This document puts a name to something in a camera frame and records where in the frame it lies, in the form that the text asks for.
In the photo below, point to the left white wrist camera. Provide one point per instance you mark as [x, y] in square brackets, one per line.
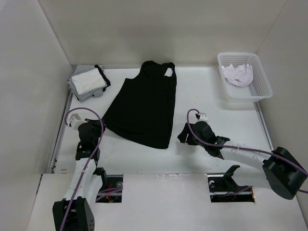
[75, 121]

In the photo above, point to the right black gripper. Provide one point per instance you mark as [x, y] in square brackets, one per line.
[183, 135]

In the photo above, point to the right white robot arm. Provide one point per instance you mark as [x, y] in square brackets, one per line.
[282, 171]

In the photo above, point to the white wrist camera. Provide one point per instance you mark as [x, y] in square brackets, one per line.
[201, 117]
[75, 121]

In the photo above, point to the folded black trimmed tank top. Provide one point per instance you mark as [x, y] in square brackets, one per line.
[106, 80]

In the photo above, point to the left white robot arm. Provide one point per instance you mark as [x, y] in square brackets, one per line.
[73, 212]

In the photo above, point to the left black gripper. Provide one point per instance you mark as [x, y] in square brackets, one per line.
[96, 123]

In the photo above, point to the white plastic mesh basket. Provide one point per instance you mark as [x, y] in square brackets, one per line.
[257, 90]

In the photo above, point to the crumpled white tank top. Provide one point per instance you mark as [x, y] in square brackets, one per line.
[240, 76]

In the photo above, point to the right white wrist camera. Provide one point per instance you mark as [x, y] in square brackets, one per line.
[201, 117]

